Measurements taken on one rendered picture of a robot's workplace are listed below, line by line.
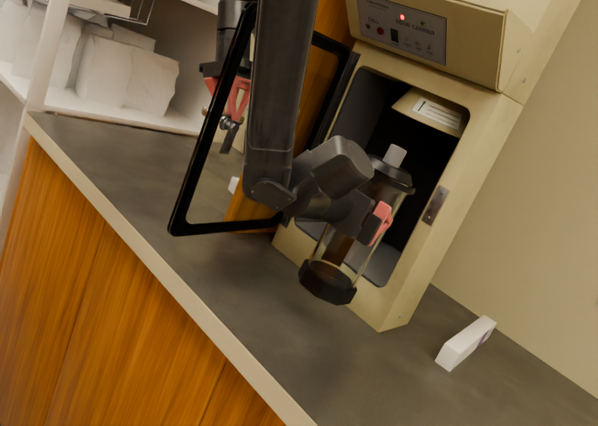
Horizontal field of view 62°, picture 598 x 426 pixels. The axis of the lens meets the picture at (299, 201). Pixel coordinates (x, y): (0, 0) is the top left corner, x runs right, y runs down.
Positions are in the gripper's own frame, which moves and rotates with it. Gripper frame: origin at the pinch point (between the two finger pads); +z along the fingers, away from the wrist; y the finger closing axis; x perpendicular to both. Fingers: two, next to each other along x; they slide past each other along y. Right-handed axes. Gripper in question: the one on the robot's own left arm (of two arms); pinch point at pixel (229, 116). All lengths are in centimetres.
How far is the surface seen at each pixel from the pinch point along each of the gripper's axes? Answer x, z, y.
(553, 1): -20, -18, -47
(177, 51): -76, -43, 105
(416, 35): -14.4, -14.5, -27.9
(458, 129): -25.6, -0.1, -32.2
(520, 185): -62, 9, -35
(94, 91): -32, -18, 94
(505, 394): -31, 47, -42
